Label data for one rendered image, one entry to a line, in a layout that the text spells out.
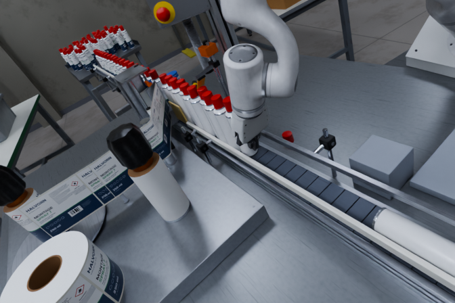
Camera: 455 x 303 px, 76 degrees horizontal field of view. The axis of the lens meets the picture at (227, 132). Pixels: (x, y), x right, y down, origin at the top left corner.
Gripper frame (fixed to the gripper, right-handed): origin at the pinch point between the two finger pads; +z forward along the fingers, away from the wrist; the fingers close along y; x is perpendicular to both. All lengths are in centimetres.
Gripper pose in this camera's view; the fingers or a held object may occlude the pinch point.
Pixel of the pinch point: (252, 143)
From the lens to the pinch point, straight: 85.0
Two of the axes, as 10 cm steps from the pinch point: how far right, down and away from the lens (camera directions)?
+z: 1.4, 6.1, 7.8
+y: -7.5, 5.8, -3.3
